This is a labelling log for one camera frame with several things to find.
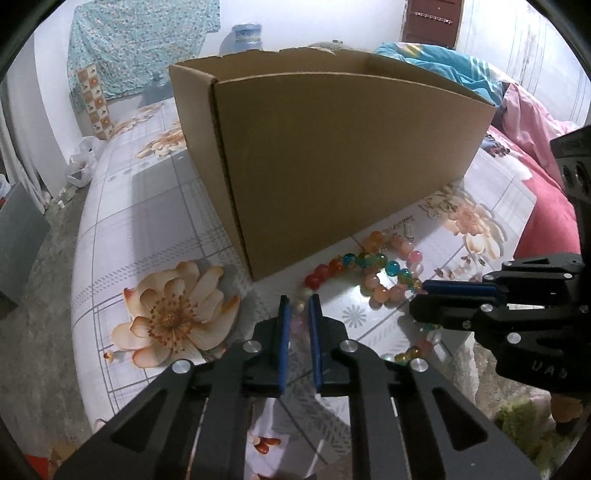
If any person's right hand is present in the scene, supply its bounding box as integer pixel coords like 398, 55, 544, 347
549, 392, 587, 423

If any pink orange bead bracelet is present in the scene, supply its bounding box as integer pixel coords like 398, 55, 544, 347
362, 231, 423, 308

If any grey board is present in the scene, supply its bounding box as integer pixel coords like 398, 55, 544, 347
0, 182, 51, 305

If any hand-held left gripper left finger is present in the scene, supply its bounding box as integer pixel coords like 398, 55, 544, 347
53, 295, 293, 480

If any pink blanket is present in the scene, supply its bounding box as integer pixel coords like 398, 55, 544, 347
501, 83, 578, 162

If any orange tile patterned cloth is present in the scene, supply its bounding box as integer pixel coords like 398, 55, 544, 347
76, 67, 114, 139

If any white wardrobe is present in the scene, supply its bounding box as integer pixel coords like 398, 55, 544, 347
457, 0, 587, 125

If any pink floral bedsheet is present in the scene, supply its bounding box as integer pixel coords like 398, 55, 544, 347
480, 124, 583, 278

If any floral table cover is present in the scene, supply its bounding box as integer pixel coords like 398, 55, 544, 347
69, 99, 541, 467

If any white plastic bag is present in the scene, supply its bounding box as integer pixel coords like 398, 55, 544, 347
68, 136, 107, 188

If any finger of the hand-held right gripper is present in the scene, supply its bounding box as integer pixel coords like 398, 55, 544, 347
422, 253, 583, 305
410, 294, 548, 352

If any person's right forearm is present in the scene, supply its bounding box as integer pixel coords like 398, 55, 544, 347
489, 392, 578, 467

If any blue water jug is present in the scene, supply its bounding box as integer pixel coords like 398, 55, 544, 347
141, 76, 174, 109

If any blue blanket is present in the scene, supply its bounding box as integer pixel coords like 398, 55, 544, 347
374, 41, 509, 107

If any brown wooden door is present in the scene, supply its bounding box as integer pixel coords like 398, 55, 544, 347
401, 0, 464, 49

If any teal floral hanging cloth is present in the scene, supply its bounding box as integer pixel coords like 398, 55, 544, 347
68, 0, 221, 100

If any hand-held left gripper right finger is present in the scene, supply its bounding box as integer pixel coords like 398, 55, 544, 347
308, 293, 542, 480

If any brown cardboard box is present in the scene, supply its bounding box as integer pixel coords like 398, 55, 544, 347
168, 47, 498, 281

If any multicolour glass bead bracelet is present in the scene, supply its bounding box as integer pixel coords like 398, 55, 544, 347
295, 251, 441, 365

